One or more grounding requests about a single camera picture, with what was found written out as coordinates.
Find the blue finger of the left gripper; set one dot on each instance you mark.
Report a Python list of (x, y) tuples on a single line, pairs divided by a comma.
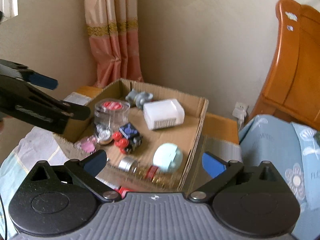
[(19, 98), (22, 72)]

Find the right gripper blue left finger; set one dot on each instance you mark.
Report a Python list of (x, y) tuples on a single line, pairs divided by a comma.
[(83, 173)]

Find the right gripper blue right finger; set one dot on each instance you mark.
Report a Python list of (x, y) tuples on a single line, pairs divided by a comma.
[(221, 172)]

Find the small jar with pink contents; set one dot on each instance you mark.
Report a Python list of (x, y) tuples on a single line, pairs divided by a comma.
[(87, 144)]

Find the red wooden toy train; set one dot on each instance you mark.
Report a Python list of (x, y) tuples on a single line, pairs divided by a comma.
[(122, 191)]

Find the black toy block red wheels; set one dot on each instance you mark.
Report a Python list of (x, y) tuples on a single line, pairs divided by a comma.
[(127, 138)]

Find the mint green round case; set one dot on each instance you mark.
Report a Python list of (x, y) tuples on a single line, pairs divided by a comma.
[(168, 157)]

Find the clear jar with red label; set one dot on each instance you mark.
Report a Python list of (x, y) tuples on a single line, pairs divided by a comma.
[(111, 113)]

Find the white medical cotton swab box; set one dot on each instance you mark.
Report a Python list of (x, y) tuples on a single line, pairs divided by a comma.
[(163, 114)]

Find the grey elephant toy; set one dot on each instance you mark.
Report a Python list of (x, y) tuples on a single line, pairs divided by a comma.
[(138, 99)]

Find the small round silver tin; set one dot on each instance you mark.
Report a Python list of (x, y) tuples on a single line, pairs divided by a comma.
[(103, 135)]

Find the grey patterned table cloth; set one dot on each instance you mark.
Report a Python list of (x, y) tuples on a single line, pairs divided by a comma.
[(39, 144)]

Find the glass jar with gold clips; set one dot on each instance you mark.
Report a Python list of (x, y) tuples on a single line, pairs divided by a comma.
[(150, 173)]

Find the open cardboard box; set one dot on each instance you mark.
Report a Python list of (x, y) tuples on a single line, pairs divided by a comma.
[(186, 136)]

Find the light blue floral pillow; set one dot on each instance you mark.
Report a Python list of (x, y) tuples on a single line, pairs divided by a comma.
[(294, 150)]

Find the orange wooden headboard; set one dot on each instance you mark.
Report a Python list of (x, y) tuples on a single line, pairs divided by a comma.
[(291, 89)]

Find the pink and beige curtain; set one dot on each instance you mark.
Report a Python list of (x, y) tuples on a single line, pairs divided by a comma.
[(112, 27)]

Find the white wall socket with plug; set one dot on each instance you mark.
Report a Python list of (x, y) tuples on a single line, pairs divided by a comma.
[(240, 113)]

